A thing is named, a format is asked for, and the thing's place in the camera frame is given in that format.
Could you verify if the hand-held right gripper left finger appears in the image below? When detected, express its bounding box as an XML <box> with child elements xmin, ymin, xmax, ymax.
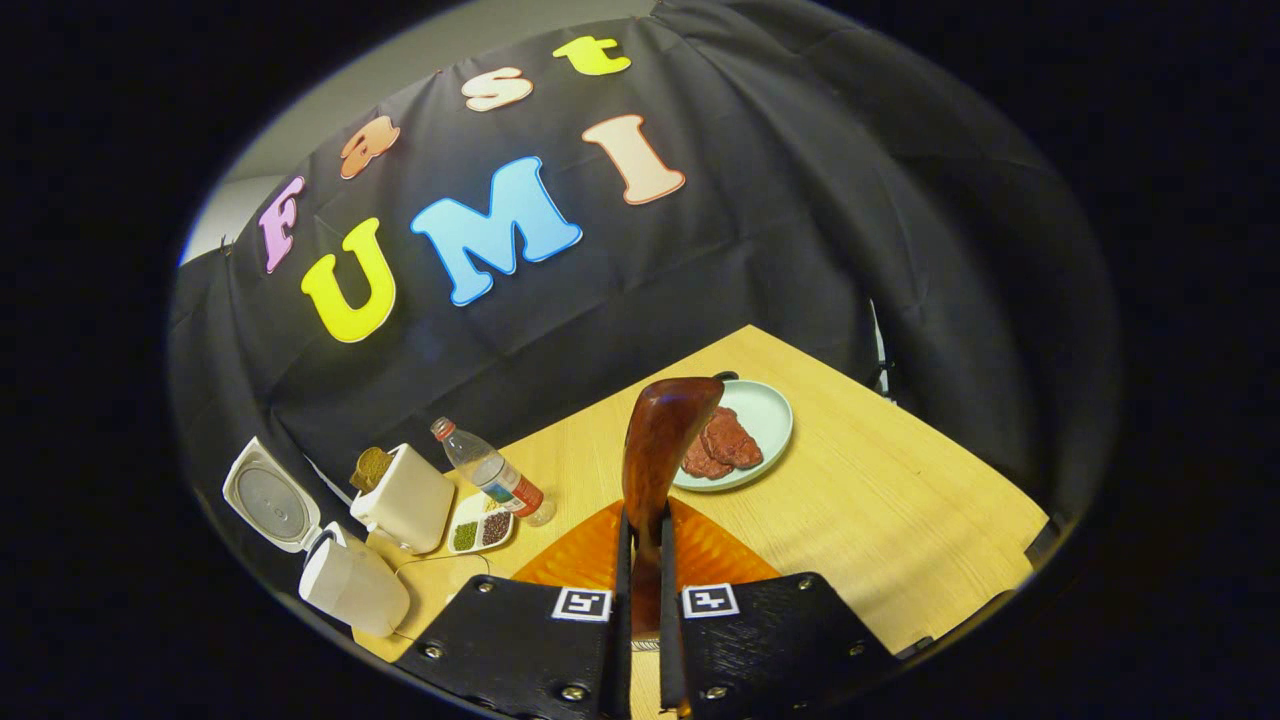
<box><xmin>395</xmin><ymin>500</ymin><xmax>633</xmax><ymax>720</ymax></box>

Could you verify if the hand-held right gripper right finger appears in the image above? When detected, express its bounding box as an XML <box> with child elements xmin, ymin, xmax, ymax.
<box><xmin>655</xmin><ymin>497</ymin><xmax>901</xmax><ymax>720</ymax></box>

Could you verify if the white rice cooker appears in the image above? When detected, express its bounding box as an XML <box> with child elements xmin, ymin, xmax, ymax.
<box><xmin>222</xmin><ymin>437</ymin><xmax>411</xmax><ymax>638</ymax></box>

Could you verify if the brown wooden spoon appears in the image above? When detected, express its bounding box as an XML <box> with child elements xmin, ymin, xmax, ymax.
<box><xmin>621</xmin><ymin>376</ymin><xmax>725</xmax><ymax>641</ymax></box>

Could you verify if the white divided dish of beans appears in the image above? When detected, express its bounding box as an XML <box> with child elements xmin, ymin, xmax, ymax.
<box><xmin>447</xmin><ymin>492</ymin><xmax>517</xmax><ymax>556</ymax></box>

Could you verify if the clear plastic water bottle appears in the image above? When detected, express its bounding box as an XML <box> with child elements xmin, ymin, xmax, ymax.
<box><xmin>431</xmin><ymin>417</ymin><xmax>557</xmax><ymax>528</ymax></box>

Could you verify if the white toaster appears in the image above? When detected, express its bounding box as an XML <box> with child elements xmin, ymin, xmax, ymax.
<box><xmin>350</xmin><ymin>443</ymin><xmax>457</xmax><ymax>555</ymax></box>

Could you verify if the red meat slice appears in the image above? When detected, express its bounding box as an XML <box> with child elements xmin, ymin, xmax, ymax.
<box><xmin>700</xmin><ymin>406</ymin><xmax>764</xmax><ymax>471</ymax></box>
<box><xmin>682</xmin><ymin>435</ymin><xmax>731</xmax><ymax>479</ymax></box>

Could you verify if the brown bread slice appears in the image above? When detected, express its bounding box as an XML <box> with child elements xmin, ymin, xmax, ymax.
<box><xmin>350</xmin><ymin>447</ymin><xmax>396</xmax><ymax>493</ymax></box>

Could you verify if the pale green plate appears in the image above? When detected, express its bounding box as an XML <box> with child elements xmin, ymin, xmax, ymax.
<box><xmin>672</xmin><ymin>379</ymin><xmax>794</xmax><ymax>492</ymax></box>

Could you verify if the black backdrop cloth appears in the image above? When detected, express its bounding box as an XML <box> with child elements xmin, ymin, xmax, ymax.
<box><xmin>170</xmin><ymin>0</ymin><xmax>1121</xmax><ymax>561</ymax></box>

